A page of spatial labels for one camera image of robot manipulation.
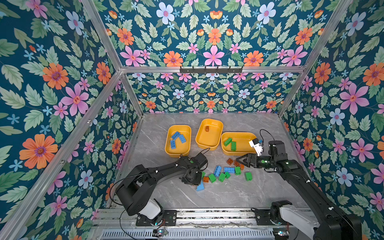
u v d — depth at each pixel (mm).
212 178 845
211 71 932
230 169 887
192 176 705
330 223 385
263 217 734
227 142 1012
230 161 931
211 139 1025
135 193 430
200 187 817
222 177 845
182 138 1035
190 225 718
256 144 720
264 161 668
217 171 863
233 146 985
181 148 985
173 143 1005
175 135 1045
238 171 876
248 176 866
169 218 736
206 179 846
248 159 676
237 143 1016
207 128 1077
